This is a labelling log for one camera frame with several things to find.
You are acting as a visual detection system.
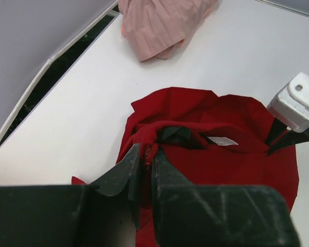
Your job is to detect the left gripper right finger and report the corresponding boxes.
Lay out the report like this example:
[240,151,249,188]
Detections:
[151,149,194,246]

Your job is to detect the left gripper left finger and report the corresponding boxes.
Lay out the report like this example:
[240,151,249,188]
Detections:
[90,144,141,229]

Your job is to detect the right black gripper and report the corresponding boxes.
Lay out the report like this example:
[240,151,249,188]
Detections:
[265,118,309,156]

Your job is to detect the pink pleated skirt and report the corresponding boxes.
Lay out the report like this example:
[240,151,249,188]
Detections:
[118,0,218,62]

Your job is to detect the red pleated skirt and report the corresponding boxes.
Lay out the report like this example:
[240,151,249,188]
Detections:
[75,87,300,246]

